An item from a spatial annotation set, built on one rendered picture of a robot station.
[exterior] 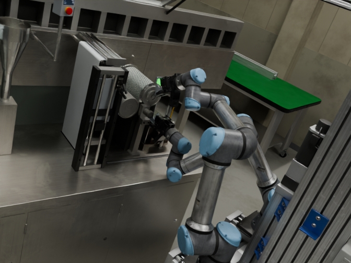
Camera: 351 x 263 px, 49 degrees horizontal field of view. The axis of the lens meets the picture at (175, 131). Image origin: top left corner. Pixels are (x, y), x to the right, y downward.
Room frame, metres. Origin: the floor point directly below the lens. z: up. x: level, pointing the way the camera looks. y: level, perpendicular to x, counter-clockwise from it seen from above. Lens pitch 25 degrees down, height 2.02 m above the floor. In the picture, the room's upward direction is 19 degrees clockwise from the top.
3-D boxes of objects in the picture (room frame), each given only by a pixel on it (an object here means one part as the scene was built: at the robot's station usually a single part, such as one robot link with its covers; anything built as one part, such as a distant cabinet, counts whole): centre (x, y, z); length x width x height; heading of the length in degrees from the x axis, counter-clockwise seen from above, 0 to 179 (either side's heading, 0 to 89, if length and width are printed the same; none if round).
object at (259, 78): (4.97, -0.09, 0.50); 2.86 x 1.09 x 1.00; 57
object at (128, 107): (1.95, 0.36, 1.18); 0.26 x 0.12 x 0.12; 45
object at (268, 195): (1.74, -0.62, 0.98); 0.13 x 0.12 x 0.14; 6
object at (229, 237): (1.31, -0.34, 0.98); 0.13 x 0.12 x 0.14; 114
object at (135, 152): (1.90, 0.19, 1.05); 0.06 x 0.05 x 0.31; 45
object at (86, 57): (1.83, 0.54, 1.17); 0.34 x 0.05 x 0.54; 45
